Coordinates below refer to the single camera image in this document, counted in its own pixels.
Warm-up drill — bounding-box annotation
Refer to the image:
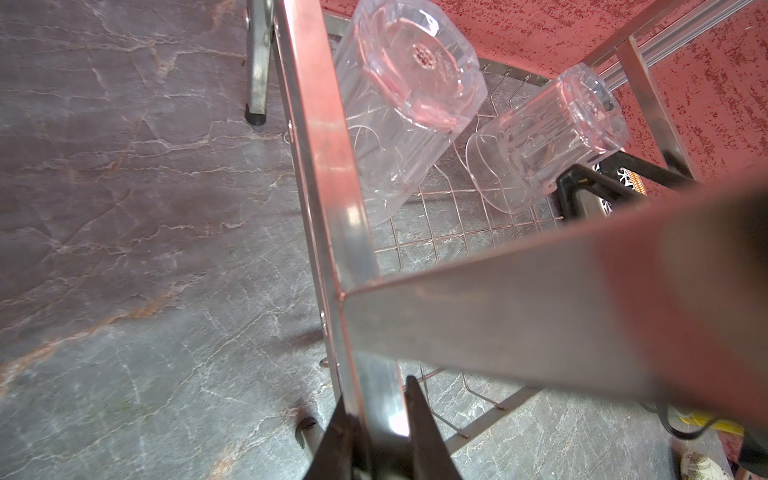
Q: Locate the white patterned plate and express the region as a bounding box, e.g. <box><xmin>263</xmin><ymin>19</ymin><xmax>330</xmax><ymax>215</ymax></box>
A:
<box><xmin>593</xmin><ymin>164</ymin><xmax>647</xmax><ymax>196</ymax></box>

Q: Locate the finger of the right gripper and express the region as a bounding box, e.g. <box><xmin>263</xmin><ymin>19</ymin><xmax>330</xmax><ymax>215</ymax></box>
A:
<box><xmin>600</xmin><ymin>151</ymin><xmax>698</xmax><ymax>189</ymax></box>
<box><xmin>555</xmin><ymin>164</ymin><xmax>646</xmax><ymax>222</ymax></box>

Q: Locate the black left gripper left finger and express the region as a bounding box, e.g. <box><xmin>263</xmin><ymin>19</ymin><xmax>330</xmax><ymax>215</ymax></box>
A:
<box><xmin>302</xmin><ymin>397</ymin><xmax>358</xmax><ymax>480</ymax></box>

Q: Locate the clear glass cup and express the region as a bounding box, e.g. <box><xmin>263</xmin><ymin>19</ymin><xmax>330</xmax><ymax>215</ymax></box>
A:
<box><xmin>465</xmin><ymin>63</ymin><xmax>629</xmax><ymax>214</ymax></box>
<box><xmin>334</xmin><ymin>1</ymin><xmax>487</xmax><ymax>225</ymax></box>

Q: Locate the steel two-tier dish rack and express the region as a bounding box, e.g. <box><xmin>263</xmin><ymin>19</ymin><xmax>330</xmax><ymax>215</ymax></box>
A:
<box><xmin>246</xmin><ymin>1</ymin><xmax>767</xmax><ymax>479</ymax></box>

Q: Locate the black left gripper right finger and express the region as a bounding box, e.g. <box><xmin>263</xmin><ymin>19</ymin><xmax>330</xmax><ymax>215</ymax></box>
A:
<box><xmin>404</xmin><ymin>376</ymin><xmax>462</xmax><ymax>480</ymax></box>

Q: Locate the yellow pen cup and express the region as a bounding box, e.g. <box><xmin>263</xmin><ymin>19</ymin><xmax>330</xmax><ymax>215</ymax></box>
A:
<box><xmin>675</xmin><ymin>410</ymin><xmax>744</xmax><ymax>436</ymax></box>

